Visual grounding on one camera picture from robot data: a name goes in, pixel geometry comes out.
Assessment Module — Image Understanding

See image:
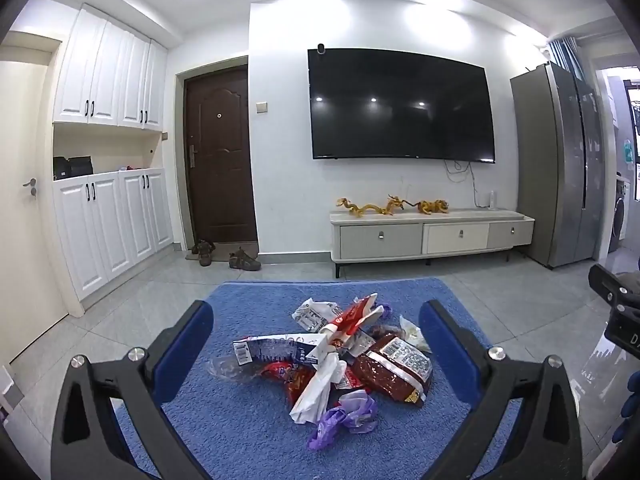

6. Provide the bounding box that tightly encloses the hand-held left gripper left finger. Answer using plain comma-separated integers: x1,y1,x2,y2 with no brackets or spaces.
50,300,236,480

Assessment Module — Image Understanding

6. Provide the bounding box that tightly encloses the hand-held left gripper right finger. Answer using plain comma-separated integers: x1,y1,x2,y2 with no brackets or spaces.
419,300,583,480

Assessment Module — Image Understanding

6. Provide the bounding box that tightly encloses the clear wrapper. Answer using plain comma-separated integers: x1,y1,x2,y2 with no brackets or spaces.
398,315,432,353

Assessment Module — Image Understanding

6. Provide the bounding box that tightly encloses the clear plastic bag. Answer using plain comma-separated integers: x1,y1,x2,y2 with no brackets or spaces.
207,355,266,383

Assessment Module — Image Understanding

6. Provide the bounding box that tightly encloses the red and white wrapper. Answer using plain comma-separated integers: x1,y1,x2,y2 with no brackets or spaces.
320,294,386,356

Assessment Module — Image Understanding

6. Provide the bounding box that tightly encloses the red snack packet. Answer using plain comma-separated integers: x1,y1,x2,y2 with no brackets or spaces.
260,360,321,406

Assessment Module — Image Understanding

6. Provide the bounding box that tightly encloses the purple plastic bag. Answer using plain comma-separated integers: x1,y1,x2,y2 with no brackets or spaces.
306,391,379,452

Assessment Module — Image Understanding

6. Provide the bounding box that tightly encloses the white printed plastic wrapper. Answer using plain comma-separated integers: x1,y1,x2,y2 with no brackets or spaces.
292,298,346,333

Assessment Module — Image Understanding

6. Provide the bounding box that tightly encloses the white plastic bag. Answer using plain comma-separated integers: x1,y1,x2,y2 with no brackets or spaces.
289,350,348,426

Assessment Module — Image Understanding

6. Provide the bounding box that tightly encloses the person's right hand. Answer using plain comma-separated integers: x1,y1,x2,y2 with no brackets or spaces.
616,389,640,445

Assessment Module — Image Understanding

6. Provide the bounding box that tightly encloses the washing machine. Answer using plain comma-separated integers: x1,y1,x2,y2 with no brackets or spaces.
607,172,632,254

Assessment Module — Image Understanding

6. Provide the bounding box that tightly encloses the white television cabinet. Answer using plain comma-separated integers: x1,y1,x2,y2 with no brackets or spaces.
328,207,536,279

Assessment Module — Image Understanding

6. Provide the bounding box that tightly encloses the golden tiger figurine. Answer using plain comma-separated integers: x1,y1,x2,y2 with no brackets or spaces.
414,199,451,216

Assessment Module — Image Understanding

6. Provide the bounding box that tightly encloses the white shoe cabinet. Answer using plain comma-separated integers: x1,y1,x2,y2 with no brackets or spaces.
52,3,173,317

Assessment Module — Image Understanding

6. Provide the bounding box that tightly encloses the golden dragon figurine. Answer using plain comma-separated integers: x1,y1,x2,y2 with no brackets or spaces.
336,198,387,219
382,194,418,217

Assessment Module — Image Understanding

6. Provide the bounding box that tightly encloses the white room door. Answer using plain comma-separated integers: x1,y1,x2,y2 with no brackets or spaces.
0,32,71,366

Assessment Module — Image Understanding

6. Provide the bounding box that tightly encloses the grey refrigerator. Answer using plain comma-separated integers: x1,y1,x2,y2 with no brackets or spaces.
510,61,608,268

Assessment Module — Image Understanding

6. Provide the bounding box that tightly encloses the brown entrance door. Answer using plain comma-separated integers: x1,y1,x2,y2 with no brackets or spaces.
184,69,259,251

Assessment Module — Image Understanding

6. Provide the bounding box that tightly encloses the black box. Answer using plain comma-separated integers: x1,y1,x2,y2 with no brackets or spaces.
53,156,94,180

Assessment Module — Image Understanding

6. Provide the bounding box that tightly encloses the blue curtain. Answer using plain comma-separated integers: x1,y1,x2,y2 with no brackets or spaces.
547,39,586,81

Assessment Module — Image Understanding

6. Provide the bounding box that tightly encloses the white hanging cable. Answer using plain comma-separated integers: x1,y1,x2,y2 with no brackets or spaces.
445,160,481,208

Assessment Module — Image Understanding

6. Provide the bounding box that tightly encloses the black wall television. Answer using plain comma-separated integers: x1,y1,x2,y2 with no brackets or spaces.
307,47,497,164

